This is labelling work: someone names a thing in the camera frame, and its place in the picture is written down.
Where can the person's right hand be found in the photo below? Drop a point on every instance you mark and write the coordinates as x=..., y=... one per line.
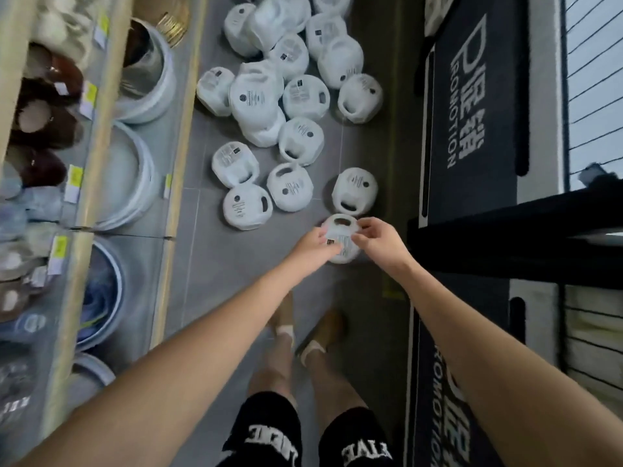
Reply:
x=384, y=245

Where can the person's left hand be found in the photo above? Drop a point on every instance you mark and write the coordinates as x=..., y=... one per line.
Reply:
x=306, y=250

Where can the person's left thumb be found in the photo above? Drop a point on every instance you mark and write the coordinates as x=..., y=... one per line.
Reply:
x=323, y=232

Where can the person's right thumb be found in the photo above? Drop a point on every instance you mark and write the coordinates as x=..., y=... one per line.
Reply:
x=358, y=241

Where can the white round packet with label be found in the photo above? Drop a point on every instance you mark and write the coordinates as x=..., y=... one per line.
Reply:
x=341, y=238

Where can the person's left forearm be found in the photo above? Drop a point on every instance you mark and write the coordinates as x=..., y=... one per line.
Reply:
x=165, y=384

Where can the person's right forearm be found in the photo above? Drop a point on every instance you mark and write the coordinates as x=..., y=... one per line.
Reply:
x=496, y=374

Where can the brown left shoe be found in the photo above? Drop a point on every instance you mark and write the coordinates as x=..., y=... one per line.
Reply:
x=284, y=311

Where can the brown shoe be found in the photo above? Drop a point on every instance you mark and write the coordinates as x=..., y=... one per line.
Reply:
x=327, y=328
x=284, y=311

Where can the brown right shoe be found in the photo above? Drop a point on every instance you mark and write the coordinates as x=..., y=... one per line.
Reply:
x=327, y=328

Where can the white left sock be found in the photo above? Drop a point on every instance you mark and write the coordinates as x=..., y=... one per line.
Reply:
x=286, y=332

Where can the white sock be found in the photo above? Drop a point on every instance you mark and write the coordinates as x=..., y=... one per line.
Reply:
x=311, y=352
x=286, y=332

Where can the white right sock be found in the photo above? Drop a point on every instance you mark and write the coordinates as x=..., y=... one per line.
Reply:
x=311, y=352

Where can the person's left leg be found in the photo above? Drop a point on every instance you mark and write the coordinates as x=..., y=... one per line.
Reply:
x=277, y=364

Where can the person's leg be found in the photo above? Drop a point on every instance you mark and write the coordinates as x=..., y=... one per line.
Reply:
x=331, y=384
x=277, y=364

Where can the person's right leg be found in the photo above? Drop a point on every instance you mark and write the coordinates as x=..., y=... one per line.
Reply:
x=331, y=384

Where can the black metal shelf bar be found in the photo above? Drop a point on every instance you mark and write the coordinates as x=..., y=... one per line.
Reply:
x=521, y=238

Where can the small yellow price label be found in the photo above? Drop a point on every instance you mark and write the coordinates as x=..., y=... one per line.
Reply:
x=168, y=186

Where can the black promotion display stand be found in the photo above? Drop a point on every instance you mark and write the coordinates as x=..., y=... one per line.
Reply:
x=474, y=116

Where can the white round basin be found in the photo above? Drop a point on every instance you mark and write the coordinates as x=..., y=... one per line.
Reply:
x=100, y=294
x=129, y=177
x=148, y=75
x=87, y=376

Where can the black printed shorts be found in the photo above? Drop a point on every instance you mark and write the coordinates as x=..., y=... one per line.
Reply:
x=301, y=437

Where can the wooden store shelf unit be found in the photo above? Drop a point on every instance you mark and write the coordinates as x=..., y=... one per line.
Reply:
x=112, y=155

